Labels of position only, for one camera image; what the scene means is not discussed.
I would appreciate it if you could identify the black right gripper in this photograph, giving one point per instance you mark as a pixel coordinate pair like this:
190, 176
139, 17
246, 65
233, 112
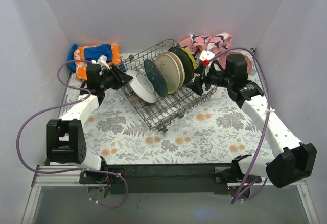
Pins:
204, 80

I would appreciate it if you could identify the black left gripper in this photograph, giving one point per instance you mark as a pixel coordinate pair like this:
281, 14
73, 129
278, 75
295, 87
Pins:
118, 77

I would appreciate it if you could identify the dark blue floral plate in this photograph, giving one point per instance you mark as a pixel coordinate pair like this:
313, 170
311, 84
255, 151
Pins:
155, 77
186, 62

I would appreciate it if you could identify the cream green plate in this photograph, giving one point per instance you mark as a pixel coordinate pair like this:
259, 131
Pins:
172, 86
180, 68

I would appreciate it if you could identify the green polka dot plate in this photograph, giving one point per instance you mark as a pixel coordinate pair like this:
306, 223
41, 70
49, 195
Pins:
190, 57

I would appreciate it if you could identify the red teal floral plate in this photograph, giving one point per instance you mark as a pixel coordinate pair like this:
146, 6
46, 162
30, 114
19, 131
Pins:
142, 86

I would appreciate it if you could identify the pink polka dot plate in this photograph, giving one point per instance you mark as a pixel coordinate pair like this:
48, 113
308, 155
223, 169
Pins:
246, 55

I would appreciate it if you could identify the grey wire dish rack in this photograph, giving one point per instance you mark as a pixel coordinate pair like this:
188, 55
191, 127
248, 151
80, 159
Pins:
166, 109

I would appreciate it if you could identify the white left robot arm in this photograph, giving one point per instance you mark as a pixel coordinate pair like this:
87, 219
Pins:
65, 140

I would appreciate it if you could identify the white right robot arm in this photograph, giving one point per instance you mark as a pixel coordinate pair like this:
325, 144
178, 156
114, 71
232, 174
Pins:
293, 160

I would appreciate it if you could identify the pink navy patterned cloth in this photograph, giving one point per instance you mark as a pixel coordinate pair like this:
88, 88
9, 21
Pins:
195, 44

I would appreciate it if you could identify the blue folded towel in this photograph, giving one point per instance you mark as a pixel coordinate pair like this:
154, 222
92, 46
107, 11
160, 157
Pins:
97, 51

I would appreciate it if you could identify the orange white patterned cloth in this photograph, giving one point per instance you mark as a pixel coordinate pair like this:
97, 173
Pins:
79, 68

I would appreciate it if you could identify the floral patterned table mat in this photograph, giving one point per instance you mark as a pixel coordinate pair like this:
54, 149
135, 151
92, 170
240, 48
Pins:
214, 131

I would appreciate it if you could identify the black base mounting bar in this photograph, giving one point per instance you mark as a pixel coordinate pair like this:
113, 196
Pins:
166, 178

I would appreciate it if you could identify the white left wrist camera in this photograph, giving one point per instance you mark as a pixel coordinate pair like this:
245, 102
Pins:
102, 61

